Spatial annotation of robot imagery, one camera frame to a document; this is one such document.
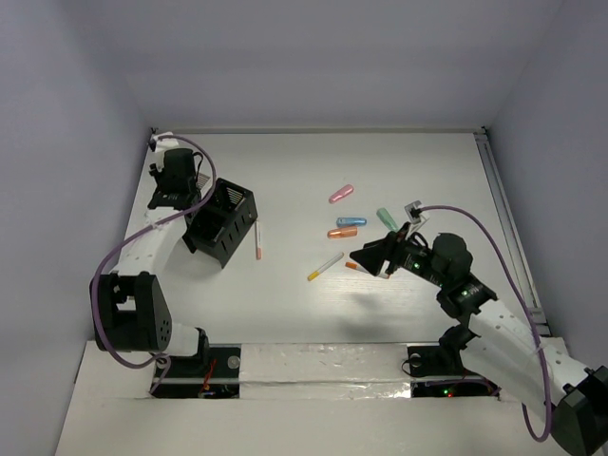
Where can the metal rail on right edge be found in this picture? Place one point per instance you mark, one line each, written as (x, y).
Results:
(514, 247)

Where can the white slotted container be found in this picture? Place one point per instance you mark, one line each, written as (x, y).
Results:
(202, 180)

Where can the white pen pink cap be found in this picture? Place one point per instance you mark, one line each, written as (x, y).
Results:
(259, 247)

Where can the pink correction tape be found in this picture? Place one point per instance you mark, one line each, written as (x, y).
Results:
(341, 193)

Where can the orange correction tape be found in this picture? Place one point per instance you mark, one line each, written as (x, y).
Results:
(343, 232)

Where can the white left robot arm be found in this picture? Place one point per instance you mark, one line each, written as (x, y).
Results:
(130, 311)

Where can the white pen yellow cap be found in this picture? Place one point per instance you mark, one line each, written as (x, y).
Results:
(325, 266)

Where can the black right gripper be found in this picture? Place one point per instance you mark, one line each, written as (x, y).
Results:
(373, 254)

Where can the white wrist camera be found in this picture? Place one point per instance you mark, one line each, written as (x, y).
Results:
(161, 142)
(416, 218)

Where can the black slotted pen holder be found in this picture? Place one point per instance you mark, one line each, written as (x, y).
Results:
(218, 228)

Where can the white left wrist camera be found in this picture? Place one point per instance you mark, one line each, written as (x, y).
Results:
(161, 142)

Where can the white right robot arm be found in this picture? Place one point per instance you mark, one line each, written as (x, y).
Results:
(491, 341)

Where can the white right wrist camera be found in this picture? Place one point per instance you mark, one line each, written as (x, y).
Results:
(416, 218)

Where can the blue correction tape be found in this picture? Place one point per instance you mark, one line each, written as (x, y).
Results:
(351, 221)

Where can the white pen orange cap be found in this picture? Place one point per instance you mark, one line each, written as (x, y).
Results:
(357, 267)

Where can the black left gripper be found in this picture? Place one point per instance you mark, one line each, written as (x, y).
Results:
(167, 200)

